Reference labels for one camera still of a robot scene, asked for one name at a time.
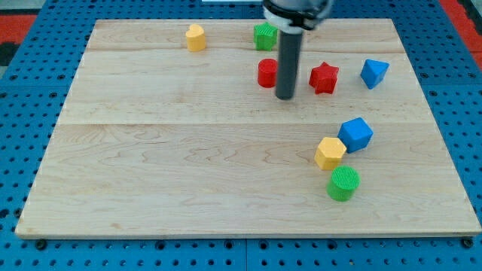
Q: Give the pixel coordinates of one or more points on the blue cube block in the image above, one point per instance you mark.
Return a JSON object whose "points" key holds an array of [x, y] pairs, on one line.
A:
{"points": [[355, 134]]}

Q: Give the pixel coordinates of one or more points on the light wooden board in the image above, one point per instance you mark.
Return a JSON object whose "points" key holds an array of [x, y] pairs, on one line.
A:
{"points": [[157, 142]]}

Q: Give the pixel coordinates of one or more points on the red cylinder block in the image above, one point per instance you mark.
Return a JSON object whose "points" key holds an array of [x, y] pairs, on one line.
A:
{"points": [[267, 69]]}

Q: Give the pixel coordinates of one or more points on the yellow hexagon block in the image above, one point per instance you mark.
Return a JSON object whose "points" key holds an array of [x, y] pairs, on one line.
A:
{"points": [[329, 153]]}

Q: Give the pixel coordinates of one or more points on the red star block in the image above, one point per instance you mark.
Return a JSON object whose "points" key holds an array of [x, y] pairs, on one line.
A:
{"points": [[323, 78]]}

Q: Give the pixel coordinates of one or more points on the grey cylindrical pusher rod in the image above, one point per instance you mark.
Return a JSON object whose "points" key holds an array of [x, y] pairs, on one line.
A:
{"points": [[288, 60]]}

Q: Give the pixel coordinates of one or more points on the green star block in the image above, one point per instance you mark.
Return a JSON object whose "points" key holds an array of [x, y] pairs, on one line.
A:
{"points": [[264, 36]]}

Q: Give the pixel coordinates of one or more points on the yellow heart block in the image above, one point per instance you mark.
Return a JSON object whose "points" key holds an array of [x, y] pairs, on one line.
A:
{"points": [[195, 38]]}

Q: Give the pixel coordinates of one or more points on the green cylinder block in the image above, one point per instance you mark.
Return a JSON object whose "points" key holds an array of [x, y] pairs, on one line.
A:
{"points": [[343, 183]]}

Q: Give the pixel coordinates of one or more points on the blue triangular prism block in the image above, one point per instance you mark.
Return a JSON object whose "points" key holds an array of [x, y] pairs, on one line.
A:
{"points": [[373, 72]]}

